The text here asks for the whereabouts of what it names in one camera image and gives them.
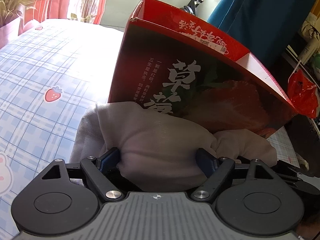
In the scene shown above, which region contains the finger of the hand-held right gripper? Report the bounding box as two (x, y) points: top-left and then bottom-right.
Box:
(276, 160), (306, 181)

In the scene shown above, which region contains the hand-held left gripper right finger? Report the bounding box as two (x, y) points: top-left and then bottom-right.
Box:
(190, 148), (276, 202)

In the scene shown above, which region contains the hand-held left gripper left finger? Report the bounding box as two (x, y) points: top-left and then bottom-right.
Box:
(41, 147), (125, 202)

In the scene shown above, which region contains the light grey mesh cloth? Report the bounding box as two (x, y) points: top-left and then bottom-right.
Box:
(70, 101), (278, 193)

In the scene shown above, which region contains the red strawberry print cardboard box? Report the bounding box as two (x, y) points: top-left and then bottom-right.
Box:
(107, 0), (299, 138)

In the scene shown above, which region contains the red plastic bag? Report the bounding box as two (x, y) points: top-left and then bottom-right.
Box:
(287, 69), (318, 118)

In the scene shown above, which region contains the plaid strawberry print bed sheet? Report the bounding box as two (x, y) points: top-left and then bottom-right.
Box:
(0, 18), (309, 205)

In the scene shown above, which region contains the white spray bottle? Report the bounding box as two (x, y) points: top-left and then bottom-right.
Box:
(301, 39), (316, 63)

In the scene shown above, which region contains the beige cloth bag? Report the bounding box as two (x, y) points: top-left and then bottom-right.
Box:
(300, 12), (320, 41)

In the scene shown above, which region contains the dark blue curtain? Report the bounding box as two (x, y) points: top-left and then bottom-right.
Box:
(207, 0), (320, 64)

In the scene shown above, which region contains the pink printed backdrop cloth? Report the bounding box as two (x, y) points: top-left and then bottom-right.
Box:
(0, 0), (111, 46)

